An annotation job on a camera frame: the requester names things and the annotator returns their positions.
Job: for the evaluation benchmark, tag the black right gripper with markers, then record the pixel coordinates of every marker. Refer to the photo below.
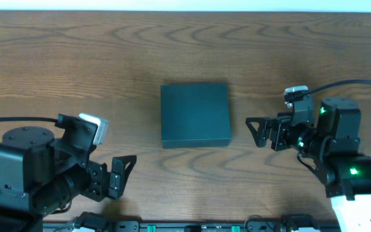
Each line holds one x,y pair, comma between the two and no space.
279,133

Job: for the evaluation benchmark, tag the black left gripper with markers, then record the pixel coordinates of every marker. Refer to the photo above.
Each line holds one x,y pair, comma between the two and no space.
98,180

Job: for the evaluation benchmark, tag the dark green box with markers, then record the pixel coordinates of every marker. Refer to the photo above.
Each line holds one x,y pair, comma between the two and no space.
195,115

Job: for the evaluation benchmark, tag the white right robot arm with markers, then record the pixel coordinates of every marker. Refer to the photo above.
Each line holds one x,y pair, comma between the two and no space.
333,145

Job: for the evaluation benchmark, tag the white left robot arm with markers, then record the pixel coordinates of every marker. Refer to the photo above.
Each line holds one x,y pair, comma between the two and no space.
41,175

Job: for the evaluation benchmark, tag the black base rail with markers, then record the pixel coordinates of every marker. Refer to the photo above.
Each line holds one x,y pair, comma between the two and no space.
254,223

